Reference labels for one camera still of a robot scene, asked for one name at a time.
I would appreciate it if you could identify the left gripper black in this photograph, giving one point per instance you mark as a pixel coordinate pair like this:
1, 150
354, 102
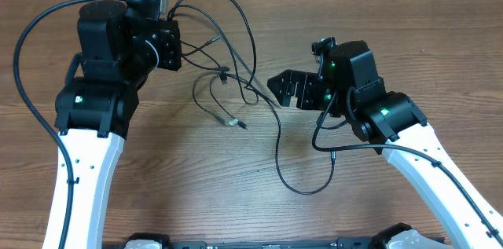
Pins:
168, 45

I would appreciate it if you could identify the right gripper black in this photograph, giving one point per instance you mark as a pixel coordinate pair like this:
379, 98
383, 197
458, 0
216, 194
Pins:
305, 93

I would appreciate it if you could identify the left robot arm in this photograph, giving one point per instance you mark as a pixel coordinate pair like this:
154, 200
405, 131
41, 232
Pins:
122, 42

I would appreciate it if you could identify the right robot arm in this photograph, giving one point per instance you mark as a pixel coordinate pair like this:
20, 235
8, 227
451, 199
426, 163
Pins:
347, 85

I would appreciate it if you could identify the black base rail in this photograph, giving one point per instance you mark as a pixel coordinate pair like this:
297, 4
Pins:
360, 242

